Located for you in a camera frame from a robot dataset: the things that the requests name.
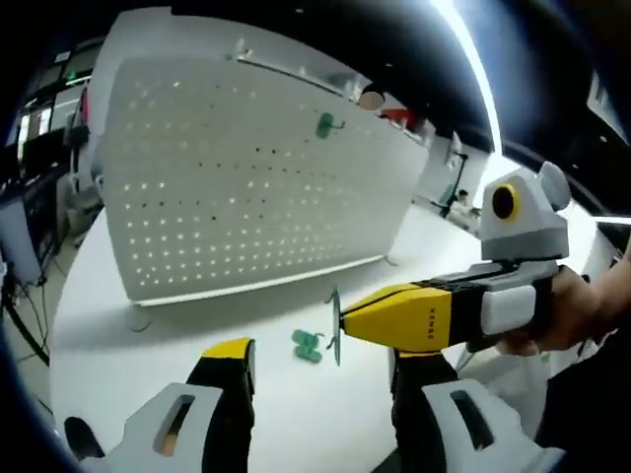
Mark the person's black shoe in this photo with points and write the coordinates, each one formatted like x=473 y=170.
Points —
x=84 y=438

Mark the black floor stand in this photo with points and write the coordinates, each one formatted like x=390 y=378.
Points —
x=451 y=192

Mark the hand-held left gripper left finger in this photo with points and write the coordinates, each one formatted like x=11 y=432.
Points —
x=138 y=438

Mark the white rear partition panel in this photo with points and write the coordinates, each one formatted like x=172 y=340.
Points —
x=197 y=34

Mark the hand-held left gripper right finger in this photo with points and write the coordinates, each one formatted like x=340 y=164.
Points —
x=434 y=443

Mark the person's dark clothing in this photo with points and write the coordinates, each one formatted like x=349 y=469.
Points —
x=591 y=394

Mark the ceiling light strip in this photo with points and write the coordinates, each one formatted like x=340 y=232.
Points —
x=475 y=64

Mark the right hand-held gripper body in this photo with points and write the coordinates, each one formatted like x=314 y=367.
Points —
x=522 y=231

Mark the white perforated mounting plate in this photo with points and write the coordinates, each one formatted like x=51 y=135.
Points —
x=222 y=197

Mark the person's right hand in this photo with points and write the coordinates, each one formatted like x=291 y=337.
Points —
x=577 y=310

